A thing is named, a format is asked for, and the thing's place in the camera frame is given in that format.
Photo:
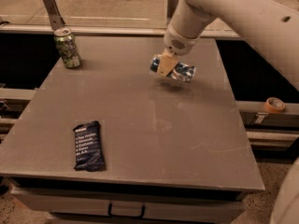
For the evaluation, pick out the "grey drawer with black handle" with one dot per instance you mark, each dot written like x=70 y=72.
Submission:
x=89 y=207

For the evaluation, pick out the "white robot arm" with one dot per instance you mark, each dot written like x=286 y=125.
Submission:
x=268 y=27

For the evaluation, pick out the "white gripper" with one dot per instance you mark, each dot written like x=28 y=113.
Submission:
x=179 y=43

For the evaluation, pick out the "blue silver redbull can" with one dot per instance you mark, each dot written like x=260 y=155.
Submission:
x=181 y=72

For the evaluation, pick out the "left metal bracket post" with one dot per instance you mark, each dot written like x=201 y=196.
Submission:
x=56 y=20

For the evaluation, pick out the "orange tape roll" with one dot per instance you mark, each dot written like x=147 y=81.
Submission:
x=274 y=105

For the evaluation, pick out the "dark blue snack bar wrapper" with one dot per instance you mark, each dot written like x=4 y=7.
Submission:
x=88 y=147

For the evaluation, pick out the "green soda can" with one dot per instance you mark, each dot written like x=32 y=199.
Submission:
x=65 y=44

